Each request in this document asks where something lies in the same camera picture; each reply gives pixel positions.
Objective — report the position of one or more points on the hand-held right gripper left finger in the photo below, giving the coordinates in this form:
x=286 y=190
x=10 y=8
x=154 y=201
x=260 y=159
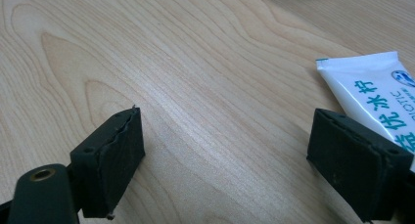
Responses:
x=111 y=165

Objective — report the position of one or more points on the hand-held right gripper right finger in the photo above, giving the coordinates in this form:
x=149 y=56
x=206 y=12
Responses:
x=352 y=162

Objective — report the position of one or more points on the white tube with teal print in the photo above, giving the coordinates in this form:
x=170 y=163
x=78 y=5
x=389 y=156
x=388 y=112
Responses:
x=368 y=87

